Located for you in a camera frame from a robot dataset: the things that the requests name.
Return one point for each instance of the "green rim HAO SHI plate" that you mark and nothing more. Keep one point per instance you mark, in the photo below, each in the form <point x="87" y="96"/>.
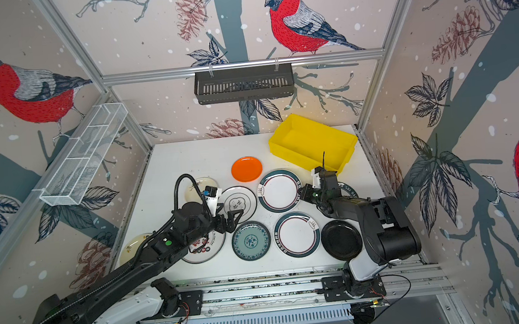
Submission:
<point x="347" y="191"/>

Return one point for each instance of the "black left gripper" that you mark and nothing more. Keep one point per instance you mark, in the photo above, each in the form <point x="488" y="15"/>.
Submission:
<point x="232" y="224"/>

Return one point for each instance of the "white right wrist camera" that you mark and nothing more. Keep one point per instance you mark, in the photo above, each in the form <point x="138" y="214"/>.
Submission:
<point x="318" y="177"/>

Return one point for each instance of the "black hanging wall basket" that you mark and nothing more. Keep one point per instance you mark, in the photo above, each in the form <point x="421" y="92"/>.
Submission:
<point x="244" y="84"/>

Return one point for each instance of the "orange plastic plate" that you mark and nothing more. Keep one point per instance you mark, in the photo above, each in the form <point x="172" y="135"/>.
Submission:
<point x="247" y="169"/>

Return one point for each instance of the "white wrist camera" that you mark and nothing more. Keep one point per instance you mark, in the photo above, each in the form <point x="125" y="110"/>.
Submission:
<point x="318" y="177"/>
<point x="212" y="195"/>

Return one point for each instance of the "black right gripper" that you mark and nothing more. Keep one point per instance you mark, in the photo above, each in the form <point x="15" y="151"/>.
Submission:
<point x="307" y="195"/>

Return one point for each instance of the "yellow plastic bin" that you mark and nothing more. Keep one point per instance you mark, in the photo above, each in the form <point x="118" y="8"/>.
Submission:
<point x="309" y="144"/>

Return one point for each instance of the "green red rim plate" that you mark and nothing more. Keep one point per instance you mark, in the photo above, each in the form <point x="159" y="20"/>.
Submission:
<point x="297" y="235"/>
<point x="278" y="191"/>

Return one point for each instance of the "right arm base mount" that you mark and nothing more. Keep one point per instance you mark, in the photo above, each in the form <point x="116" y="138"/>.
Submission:
<point x="344" y="287"/>

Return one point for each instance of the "cream yellow plate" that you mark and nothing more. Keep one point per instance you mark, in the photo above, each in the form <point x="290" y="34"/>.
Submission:
<point x="131" y="247"/>

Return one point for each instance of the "white plate green cloud outline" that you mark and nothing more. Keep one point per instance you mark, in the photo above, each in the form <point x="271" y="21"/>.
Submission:
<point x="239" y="198"/>

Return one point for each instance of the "white plate red characters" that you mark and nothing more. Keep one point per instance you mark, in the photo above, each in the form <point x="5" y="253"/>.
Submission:
<point x="205" y="248"/>

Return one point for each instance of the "teal patterned plate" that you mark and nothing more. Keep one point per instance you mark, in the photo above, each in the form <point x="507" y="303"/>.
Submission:
<point x="251" y="241"/>

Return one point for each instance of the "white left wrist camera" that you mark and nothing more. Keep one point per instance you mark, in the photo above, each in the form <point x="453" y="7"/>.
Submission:
<point x="212" y="195"/>

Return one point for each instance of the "black round plate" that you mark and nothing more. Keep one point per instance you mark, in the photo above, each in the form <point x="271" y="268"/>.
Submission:
<point x="341" y="240"/>

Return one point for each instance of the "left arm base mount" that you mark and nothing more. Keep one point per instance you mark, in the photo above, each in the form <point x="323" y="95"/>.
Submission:
<point x="175" y="303"/>

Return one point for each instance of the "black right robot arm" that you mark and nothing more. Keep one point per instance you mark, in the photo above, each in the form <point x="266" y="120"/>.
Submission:
<point x="367" y="235"/>

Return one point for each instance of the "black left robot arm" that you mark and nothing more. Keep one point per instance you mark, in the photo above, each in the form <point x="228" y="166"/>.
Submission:
<point x="162" y="249"/>

